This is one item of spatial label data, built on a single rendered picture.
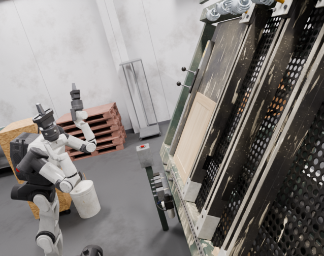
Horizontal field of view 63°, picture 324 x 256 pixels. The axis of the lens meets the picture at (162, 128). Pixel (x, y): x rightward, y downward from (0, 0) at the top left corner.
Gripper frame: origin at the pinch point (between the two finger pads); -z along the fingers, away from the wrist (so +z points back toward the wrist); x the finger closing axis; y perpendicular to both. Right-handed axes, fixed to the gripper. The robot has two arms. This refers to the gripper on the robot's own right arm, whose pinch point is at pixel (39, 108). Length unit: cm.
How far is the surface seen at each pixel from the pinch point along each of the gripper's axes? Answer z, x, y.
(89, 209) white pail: 185, 56, -81
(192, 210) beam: 60, 10, 77
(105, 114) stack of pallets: 174, 233, -186
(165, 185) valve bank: 91, 47, 39
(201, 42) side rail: 7, 134, 41
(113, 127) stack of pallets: 201, 234, -176
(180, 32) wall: 81, 422, -109
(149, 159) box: 94, 73, 9
